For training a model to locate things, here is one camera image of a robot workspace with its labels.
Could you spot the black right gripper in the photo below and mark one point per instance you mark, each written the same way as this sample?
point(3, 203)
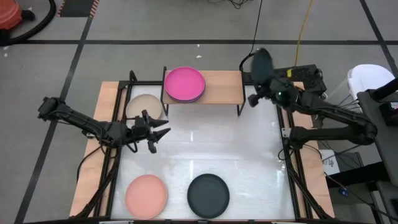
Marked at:
point(267, 90)

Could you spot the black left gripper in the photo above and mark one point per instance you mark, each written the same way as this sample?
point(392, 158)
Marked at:
point(141, 127)

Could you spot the dark grey plate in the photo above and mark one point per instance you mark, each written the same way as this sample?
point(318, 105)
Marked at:
point(208, 196)
point(262, 63)

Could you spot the beige plate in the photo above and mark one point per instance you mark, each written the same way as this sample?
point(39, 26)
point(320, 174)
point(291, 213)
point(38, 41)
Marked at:
point(143, 104)

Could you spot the magenta plate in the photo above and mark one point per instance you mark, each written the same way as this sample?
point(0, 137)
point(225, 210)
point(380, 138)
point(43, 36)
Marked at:
point(185, 83)

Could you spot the salmon pink plate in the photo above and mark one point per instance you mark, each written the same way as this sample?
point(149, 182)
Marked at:
point(146, 196)

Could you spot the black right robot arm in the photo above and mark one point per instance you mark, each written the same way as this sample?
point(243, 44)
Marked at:
point(326, 112)

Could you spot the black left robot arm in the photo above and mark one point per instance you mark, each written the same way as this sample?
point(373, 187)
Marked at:
point(81, 121)

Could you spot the wooden shelf with black legs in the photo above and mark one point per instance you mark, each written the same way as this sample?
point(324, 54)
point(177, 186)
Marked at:
point(224, 87)

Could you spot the small yellow clip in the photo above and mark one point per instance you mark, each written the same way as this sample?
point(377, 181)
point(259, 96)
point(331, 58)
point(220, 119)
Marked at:
point(289, 73)

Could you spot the black computer box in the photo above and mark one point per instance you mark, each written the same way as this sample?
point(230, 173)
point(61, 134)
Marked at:
point(306, 74)

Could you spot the black bar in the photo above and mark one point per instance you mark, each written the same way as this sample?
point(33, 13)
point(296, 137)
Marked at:
point(385, 89)

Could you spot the black device on desk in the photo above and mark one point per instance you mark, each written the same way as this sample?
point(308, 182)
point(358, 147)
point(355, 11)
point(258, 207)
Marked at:
point(391, 113)

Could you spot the small blue item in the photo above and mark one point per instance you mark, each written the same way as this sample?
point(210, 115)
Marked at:
point(343, 192)

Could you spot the black mat with striped edges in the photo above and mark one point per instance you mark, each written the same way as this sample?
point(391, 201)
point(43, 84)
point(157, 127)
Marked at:
point(77, 7)

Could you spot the orange vacuum cleaner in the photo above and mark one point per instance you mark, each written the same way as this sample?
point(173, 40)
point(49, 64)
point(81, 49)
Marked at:
point(8, 14)

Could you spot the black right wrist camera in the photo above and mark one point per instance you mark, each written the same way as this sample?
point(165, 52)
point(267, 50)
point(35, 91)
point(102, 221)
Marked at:
point(254, 100)

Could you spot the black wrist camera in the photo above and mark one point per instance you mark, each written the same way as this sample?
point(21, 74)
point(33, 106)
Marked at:
point(254, 100)
point(152, 147)

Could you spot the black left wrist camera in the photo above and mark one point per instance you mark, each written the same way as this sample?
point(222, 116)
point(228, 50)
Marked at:
point(152, 147)

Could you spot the black metal table frame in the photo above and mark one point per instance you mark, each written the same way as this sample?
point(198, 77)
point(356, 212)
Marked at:
point(140, 83)

